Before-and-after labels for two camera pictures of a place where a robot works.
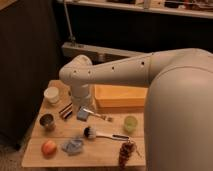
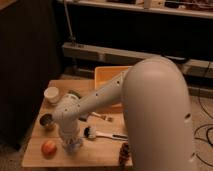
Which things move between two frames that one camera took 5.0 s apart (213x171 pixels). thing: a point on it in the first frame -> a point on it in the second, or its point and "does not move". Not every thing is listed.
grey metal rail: (95, 53) does not move
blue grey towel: (72, 147) does not move
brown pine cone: (124, 153) does not move
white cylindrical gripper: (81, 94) -> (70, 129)
